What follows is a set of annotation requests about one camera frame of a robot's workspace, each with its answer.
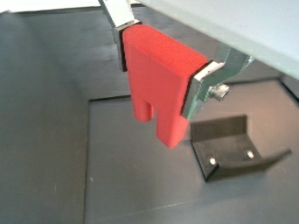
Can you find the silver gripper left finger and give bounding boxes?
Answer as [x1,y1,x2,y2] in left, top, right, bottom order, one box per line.
[97,0,140,72]

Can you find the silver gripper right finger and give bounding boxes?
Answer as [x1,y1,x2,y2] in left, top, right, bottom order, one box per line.
[181,43,255,120]

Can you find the red square-circle object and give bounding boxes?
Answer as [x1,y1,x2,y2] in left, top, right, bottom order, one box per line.
[122,24,208,148]

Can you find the black curved support bracket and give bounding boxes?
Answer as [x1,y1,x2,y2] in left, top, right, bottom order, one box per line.
[191,115,292,182]

